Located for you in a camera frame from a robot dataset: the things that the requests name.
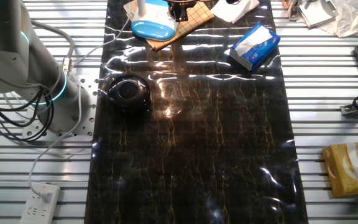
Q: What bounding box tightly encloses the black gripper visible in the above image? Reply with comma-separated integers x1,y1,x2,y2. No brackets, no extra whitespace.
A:
165,0,199,22

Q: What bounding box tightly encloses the blue and white desk lamp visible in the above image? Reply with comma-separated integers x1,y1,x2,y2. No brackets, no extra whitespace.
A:
131,0,180,42

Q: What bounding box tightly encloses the wooden grid board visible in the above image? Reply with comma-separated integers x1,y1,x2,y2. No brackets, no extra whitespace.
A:
123,0,215,51

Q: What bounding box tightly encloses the loose white tissue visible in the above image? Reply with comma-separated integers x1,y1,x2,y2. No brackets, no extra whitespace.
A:
209,0,260,24

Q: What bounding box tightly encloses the blue tissue box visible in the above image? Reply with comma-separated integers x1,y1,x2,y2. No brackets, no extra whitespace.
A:
229,22,282,72

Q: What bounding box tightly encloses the black round bowl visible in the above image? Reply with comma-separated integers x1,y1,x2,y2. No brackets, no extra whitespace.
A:
107,73,151,113

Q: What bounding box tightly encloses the black marble table mat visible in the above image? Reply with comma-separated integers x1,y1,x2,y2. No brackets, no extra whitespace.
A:
84,0,309,224

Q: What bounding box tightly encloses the white flat box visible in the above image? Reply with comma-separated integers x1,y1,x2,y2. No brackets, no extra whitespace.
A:
298,0,340,28

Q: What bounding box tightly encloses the clear plastic bag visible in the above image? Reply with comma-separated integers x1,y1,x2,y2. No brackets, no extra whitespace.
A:
318,0,358,39

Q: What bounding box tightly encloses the white power strip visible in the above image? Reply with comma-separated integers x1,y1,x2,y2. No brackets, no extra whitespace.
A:
19,182,61,224

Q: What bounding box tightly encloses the grey cable hose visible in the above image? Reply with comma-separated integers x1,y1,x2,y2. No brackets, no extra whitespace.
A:
29,18,76,76

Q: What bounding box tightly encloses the white lamp cable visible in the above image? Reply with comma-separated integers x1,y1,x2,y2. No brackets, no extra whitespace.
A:
27,4,133,203

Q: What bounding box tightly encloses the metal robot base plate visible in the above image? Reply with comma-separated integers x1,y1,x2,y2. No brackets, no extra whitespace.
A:
22,74,99,142

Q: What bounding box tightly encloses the black cable bundle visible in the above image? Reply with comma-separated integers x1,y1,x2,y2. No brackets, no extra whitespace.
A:
0,87,56,143

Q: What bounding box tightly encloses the metal camera bracket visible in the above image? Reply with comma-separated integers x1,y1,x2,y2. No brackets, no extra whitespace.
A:
340,104,358,118

